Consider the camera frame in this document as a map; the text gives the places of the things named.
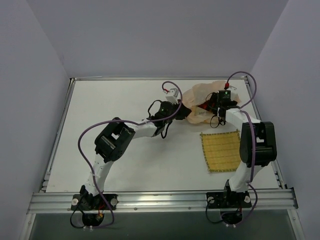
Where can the translucent plastic bag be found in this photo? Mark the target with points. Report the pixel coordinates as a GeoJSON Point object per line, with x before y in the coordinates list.
{"type": "Point", "coordinates": [198, 94]}

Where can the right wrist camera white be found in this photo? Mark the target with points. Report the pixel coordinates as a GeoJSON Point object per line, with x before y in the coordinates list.
{"type": "Point", "coordinates": [230, 88]}

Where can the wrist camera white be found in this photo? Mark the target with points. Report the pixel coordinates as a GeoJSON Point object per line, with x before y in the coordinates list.
{"type": "Point", "coordinates": [172, 96]}
{"type": "Point", "coordinates": [230, 88]}

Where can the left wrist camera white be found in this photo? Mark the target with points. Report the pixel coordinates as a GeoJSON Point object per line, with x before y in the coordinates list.
{"type": "Point", "coordinates": [172, 96]}

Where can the yellow woven bamboo mat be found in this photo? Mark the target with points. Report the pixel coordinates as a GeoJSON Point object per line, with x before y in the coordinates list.
{"type": "Point", "coordinates": [221, 151]}

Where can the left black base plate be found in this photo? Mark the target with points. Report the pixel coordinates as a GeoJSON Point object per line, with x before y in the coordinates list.
{"type": "Point", "coordinates": [87, 202]}

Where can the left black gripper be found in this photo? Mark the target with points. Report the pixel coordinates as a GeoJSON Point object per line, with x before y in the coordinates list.
{"type": "Point", "coordinates": [184, 111]}

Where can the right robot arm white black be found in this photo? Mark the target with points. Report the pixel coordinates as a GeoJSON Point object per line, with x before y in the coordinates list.
{"type": "Point", "coordinates": [257, 146]}

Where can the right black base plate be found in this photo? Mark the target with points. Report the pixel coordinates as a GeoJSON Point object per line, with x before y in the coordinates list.
{"type": "Point", "coordinates": [231, 200]}

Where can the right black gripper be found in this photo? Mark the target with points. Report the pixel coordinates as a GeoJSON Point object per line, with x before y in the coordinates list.
{"type": "Point", "coordinates": [213, 100]}

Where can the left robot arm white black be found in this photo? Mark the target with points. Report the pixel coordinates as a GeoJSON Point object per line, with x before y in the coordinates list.
{"type": "Point", "coordinates": [114, 139]}

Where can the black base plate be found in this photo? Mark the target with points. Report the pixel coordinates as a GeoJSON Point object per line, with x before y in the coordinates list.
{"type": "Point", "coordinates": [87, 202]}
{"type": "Point", "coordinates": [231, 200]}

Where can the aluminium front rail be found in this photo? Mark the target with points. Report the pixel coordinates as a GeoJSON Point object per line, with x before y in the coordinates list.
{"type": "Point", "coordinates": [161, 201]}

